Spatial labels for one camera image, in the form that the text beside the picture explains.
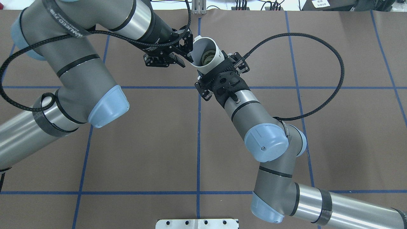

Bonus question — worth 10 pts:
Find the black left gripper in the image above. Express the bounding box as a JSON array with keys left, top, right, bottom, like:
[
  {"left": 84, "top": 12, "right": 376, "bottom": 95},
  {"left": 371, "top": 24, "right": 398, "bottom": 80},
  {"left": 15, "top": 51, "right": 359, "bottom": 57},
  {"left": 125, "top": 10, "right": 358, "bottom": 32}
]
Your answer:
[{"left": 143, "top": 28, "right": 194, "bottom": 68}]

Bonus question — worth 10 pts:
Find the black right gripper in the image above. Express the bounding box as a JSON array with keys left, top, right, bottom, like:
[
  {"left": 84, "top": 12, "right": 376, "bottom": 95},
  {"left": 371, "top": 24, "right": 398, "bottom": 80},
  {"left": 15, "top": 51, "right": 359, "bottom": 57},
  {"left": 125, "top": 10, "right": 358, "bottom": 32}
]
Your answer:
[{"left": 195, "top": 51, "right": 250, "bottom": 105}]

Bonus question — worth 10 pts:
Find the white ribbed HOME mug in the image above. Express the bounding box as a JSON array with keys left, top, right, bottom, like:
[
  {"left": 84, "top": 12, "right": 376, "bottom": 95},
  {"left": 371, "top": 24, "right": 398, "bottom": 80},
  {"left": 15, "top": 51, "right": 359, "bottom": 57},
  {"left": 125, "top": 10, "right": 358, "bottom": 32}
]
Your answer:
[{"left": 190, "top": 35, "right": 225, "bottom": 74}]

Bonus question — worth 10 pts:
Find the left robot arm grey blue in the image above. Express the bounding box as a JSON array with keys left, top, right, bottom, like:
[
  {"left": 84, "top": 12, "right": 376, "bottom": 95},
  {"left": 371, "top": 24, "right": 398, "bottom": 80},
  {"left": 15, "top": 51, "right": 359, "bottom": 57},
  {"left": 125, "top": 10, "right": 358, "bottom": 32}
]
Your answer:
[{"left": 1, "top": 0, "right": 192, "bottom": 175}]

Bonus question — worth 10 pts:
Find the black orange connector block left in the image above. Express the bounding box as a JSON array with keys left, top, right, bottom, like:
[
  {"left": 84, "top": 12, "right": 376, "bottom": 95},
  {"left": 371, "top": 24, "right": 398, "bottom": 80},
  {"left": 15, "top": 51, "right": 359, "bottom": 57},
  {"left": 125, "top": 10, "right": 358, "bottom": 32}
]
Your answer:
[{"left": 231, "top": 0, "right": 250, "bottom": 11}]

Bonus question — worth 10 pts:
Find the black box with label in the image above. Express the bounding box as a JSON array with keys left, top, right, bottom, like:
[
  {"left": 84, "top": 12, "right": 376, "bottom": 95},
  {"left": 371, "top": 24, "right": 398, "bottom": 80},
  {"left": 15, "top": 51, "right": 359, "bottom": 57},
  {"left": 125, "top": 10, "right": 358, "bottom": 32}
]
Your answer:
[{"left": 300, "top": 0, "right": 396, "bottom": 12}]

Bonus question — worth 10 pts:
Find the brown paper table mat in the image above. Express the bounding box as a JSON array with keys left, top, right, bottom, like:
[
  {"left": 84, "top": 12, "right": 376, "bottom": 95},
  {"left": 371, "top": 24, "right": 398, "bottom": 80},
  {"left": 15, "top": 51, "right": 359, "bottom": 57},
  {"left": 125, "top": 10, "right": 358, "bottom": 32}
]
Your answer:
[{"left": 1, "top": 9, "right": 406, "bottom": 229}]

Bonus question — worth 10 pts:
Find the white metal mounting plate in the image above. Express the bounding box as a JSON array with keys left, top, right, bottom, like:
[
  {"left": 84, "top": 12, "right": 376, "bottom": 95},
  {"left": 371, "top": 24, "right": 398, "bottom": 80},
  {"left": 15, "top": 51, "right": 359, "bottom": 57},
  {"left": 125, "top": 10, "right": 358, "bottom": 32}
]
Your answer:
[{"left": 155, "top": 219, "right": 240, "bottom": 229}]

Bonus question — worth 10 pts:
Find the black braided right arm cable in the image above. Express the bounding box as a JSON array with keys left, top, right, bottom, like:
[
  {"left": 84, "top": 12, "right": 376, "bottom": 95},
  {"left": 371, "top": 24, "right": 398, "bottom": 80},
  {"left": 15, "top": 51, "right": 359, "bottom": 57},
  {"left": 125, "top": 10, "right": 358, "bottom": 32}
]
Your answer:
[{"left": 242, "top": 32, "right": 345, "bottom": 122}]

